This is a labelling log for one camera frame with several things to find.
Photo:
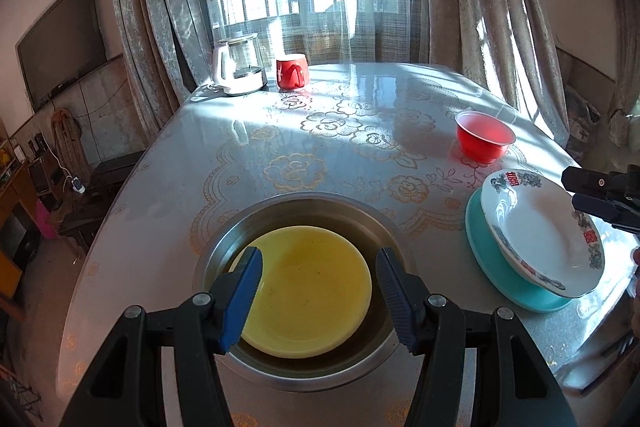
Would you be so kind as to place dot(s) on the beige curtains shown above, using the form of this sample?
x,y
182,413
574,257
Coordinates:
x,y
320,6

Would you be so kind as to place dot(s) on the yellow plastic bowl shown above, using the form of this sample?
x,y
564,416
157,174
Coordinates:
x,y
315,291

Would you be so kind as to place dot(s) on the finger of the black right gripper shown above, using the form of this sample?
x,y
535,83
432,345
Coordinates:
x,y
585,181

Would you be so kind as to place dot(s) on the white plate red dragon print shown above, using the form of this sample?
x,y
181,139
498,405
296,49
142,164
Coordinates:
x,y
540,234

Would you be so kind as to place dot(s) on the wall television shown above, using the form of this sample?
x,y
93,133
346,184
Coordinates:
x,y
60,48

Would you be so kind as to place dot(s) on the red mug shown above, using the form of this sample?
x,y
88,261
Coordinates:
x,y
292,71

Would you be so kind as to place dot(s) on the wooden cabinet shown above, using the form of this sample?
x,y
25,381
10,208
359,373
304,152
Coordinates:
x,y
20,203

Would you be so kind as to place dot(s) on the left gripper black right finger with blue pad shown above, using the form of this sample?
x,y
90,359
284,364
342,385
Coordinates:
x,y
513,385

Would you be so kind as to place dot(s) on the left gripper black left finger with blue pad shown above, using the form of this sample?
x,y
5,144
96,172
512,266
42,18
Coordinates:
x,y
123,385

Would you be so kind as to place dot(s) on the glass kettle white handle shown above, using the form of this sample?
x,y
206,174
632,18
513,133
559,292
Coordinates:
x,y
237,65

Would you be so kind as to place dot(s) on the stainless steel bowl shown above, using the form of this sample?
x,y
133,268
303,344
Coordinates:
x,y
366,228

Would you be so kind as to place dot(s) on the teal round plate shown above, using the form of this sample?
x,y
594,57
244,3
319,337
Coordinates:
x,y
499,273

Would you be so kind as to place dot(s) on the red plastic bowl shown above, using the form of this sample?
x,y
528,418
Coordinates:
x,y
483,138

